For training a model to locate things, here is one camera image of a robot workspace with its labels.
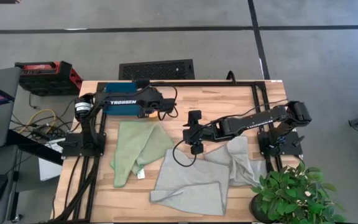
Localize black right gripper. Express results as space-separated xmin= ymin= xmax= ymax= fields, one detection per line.
xmin=188 ymin=110 xmax=221 ymax=156

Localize green microfiber towel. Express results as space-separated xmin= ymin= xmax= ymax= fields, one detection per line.
xmin=109 ymin=120 xmax=175 ymax=189

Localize grey waffle microfiber towel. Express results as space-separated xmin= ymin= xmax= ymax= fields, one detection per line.
xmin=149 ymin=148 xmax=231 ymax=216
xmin=203 ymin=135 xmax=269 ymax=187

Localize black floor vent grate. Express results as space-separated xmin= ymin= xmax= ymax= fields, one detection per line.
xmin=118 ymin=58 xmax=196 ymax=81

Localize teal plastic tray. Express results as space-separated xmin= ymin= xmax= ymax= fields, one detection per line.
xmin=104 ymin=81 xmax=150 ymax=118

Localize red and black tool case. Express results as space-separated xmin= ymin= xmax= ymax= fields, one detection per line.
xmin=14 ymin=60 xmax=84 ymax=96

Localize green potted plant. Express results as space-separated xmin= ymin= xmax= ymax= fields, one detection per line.
xmin=249 ymin=163 xmax=347 ymax=224

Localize black power strip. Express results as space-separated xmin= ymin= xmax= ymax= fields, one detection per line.
xmin=31 ymin=127 xmax=56 ymax=141

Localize white paper sheet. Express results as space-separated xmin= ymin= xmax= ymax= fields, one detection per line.
xmin=38 ymin=138 xmax=64 ymax=182

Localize black desk support bar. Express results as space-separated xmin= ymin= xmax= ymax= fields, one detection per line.
xmin=6 ymin=129 xmax=64 ymax=166

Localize black desk leg with caster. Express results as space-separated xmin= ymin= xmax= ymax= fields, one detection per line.
xmin=9 ymin=169 xmax=23 ymax=223

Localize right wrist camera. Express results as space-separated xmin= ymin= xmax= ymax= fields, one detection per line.
xmin=183 ymin=126 xmax=196 ymax=142

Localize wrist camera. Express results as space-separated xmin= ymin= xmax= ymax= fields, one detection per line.
xmin=163 ymin=97 xmax=177 ymax=113
xmin=183 ymin=126 xmax=196 ymax=142

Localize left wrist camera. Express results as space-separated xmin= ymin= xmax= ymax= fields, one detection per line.
xmin=163 ymin=97 xmax=177 ymax=113

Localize black left wrist camera cable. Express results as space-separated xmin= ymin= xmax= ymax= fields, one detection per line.
xmin=156 ymin=85 xmax=179 ymax=121

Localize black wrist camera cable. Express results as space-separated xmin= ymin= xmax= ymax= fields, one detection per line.
xmin=172 ymin=99 xmax=289 ymax=168
xmin=156 ymin=85 xmax=179 ymax=121

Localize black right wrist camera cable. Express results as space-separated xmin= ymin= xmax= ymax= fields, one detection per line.
xmin=172 ymin=99 xmax=289 ymax=168

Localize black aluminium rig frame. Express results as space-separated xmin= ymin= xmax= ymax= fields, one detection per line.
xmin=50 ymin=80 xmax=285 ymax=223

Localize black cable loop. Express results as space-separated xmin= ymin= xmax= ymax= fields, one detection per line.
xmin=226 ymin=70 xmax=237 ymax=85

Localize yellow cable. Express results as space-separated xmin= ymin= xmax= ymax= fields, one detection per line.
xmin=17 ymin=108 xmax=57 ymax=135

